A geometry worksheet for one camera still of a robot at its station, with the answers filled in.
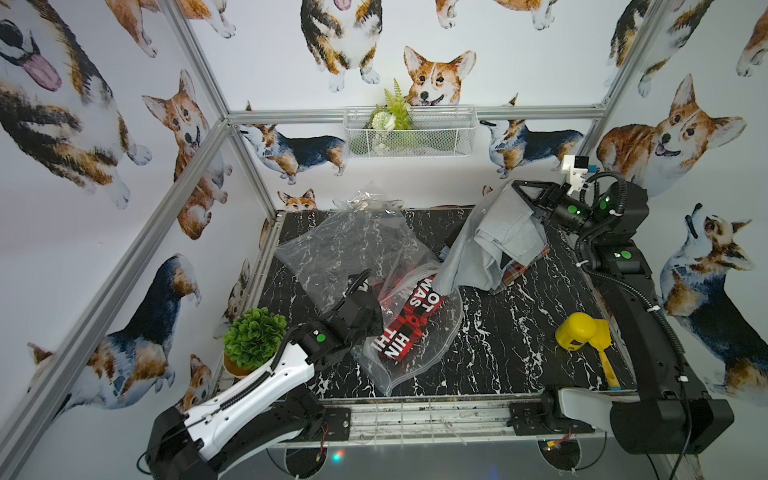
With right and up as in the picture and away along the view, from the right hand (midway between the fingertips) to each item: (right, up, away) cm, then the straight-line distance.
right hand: (511, 182), depth 60 cm
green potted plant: (-58, -36, +12) cm, 69 cm away
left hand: (-27, -30, +18) cm, 44 cm away
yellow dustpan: (+24, -35, +18) cm, 46 cm away
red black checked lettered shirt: (-23, -40, +24) cm, 53 cm away
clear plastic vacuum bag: (-36, -9, +55) cm, 66 cm away
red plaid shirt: (+15, -22, +40) cm, 49 cm away
